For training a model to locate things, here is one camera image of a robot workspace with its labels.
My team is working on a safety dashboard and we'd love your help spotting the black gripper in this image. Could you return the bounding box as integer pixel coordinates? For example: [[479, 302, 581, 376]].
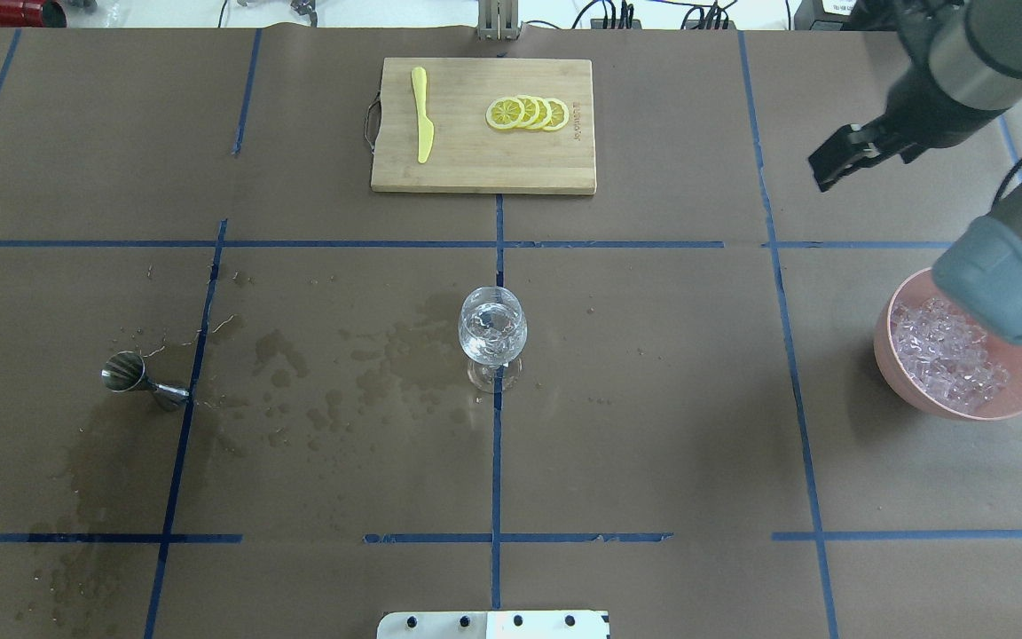
[[808, 64, 1007, 193]]

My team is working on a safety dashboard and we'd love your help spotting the steel jigger cup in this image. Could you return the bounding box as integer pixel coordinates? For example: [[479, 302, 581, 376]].
[[100, 351, 191, 410]]

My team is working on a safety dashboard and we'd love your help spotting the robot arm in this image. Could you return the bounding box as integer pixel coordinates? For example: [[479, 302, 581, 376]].
[[808, 1, 1022, 345]]

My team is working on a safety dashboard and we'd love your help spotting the pile of clear ice cubes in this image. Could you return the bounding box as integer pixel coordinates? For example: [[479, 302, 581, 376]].
[[889, 296, 1011, 414]]

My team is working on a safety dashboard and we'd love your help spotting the clear wine glass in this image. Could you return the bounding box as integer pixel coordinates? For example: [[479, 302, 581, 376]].
[[458, 286, 529, 395]]

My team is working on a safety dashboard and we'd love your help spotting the black box device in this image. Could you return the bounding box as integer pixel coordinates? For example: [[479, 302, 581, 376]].
[[791, 1, 893, 31]]

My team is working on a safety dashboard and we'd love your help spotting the pink bowl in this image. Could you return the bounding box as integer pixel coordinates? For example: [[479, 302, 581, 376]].
[[873, 268, 1022, 422]]

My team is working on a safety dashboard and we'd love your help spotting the bamboo cutting board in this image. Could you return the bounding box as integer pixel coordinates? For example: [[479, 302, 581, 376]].
[[370, 57, 599, 197]]

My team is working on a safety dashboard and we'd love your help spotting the yellow plastic knife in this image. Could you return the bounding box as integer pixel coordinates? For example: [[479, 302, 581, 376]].
[[411, 66, 436, 163]]

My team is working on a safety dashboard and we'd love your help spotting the red cylinder bottle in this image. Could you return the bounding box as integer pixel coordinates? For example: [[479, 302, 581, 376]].
[[0, 1, 67, 28]]

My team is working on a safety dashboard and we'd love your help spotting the aluminium frame post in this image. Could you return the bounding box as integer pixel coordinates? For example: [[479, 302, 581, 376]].
[[477, 0, 523, 41]]

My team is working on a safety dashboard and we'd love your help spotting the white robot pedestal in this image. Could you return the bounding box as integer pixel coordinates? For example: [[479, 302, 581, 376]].
[[374, 610, 612, 638]]

